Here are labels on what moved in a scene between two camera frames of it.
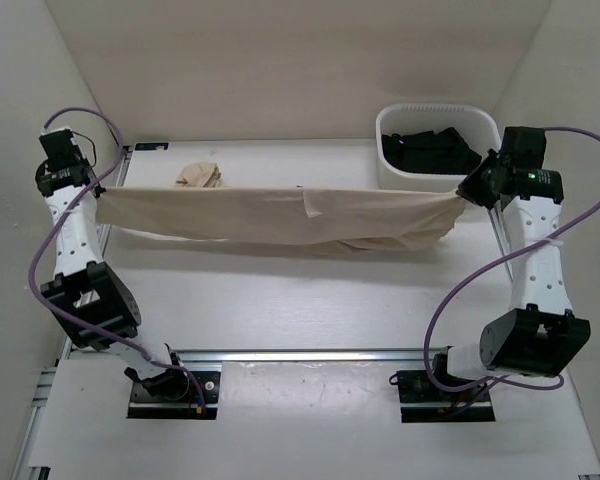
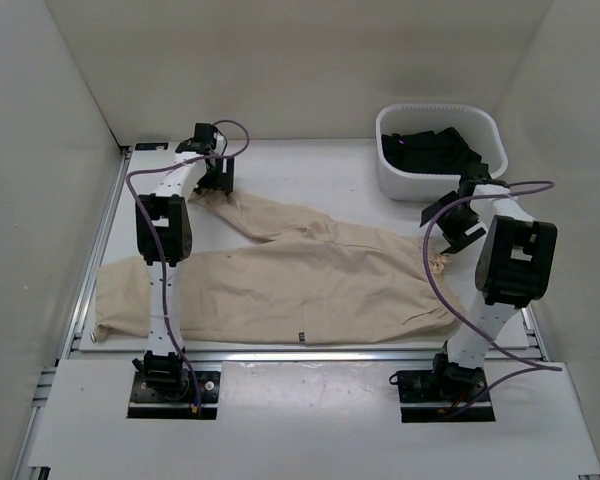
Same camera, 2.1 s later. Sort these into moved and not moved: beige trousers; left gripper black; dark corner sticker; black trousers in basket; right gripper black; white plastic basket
Moved: left gripper black; right gripper black; beige trousers
Not moved: dark corner sticker; white plastic basket; black trousers in basket
